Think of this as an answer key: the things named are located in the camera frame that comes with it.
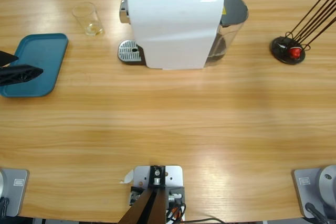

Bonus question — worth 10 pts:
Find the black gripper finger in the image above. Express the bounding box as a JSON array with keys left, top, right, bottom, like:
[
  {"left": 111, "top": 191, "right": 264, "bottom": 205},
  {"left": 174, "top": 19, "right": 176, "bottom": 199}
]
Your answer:
[
  {"left": 0, "top": 50, "right": 19, "bottom": 68},
  {"left": 0, "top": 63, "right": 44, "bottom": 87}
]

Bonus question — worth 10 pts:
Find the clear drinking glass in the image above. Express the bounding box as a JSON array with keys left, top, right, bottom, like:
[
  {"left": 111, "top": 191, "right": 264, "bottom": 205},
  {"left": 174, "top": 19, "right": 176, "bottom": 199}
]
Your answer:
[{"left": 72, "top": 2, "right": 105, "bottom": 37}]

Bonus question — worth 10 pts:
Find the white capsule coffee machine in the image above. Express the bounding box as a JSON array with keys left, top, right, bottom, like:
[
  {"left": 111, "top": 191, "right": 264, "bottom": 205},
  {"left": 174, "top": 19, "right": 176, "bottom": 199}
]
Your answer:
[{"left": 119, "top": 0, "right": 225, "bottom": 70}]

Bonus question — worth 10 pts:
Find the red coffee capsule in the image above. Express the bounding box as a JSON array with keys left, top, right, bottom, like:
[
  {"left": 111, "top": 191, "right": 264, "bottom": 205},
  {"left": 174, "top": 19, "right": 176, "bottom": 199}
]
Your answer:
[{"left": 288, "top": 47, "right": 302, "bottom": 59}]

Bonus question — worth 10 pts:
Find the teal plastic tray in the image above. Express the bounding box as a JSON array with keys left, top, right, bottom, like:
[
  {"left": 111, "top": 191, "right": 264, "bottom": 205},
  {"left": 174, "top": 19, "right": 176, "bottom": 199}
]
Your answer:
[{"left": 0, "top": 33, "right": 69, "bottom": 98}]

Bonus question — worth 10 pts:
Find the metal grille drip tray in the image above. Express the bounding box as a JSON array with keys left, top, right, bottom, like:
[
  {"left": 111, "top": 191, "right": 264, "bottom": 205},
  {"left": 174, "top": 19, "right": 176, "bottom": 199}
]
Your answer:
[{"left": 117, "top": 39, "right": 146, "bottom": 66}]

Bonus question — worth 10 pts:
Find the white tape scrap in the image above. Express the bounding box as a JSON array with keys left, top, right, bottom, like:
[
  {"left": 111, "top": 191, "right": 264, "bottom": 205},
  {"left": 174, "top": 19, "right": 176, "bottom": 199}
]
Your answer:
[{"left": 119, "top": 169, "right": 135, "bottom": 185}]

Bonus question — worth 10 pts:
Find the clear water tank black lid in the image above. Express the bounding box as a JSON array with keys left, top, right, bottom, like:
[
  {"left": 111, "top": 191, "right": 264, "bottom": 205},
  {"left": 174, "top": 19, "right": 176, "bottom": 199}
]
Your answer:
[{"left": 205, "top": 0, "right": 249, "bottom": 68}]

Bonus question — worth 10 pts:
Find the black capsule holder with rods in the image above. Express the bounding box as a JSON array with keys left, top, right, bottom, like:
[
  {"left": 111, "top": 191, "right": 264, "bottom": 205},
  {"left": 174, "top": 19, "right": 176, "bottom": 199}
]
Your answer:
[{"left": 269, "top": 0, "right": 336, "bottom": 65}]

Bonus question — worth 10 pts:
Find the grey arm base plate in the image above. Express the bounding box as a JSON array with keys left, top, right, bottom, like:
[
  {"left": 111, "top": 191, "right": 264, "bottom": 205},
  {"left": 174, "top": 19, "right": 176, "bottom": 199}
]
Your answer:
[
  {"left": 0, "top": 167, "right": 30, "bottom": 218},
  {"left": 292, "top": 165, "right": 336, "bottom": 219}
]

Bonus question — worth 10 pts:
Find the black arm base cable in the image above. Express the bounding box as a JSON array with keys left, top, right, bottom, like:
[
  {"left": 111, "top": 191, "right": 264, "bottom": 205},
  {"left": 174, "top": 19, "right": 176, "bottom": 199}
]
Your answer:
[
  {"left": 304, "top": 202, "right": 330, "bottom": 224},
  {"left": 0, "top": 196, "right": 11, "bottom": 218}
]

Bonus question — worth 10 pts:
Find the orange white cable bundle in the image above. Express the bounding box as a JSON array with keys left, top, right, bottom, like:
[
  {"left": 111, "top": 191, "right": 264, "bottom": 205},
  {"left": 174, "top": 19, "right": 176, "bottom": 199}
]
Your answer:
[{"left": 165, "top": 202, "right": 187, "bottom": 222}]

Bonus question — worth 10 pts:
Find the black camera mount cable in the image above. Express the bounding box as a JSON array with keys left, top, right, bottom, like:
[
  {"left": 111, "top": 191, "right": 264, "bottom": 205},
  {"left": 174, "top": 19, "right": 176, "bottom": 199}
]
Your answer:
[{"left": 183, "top": 217, "right": 224, "bottom": 224}]

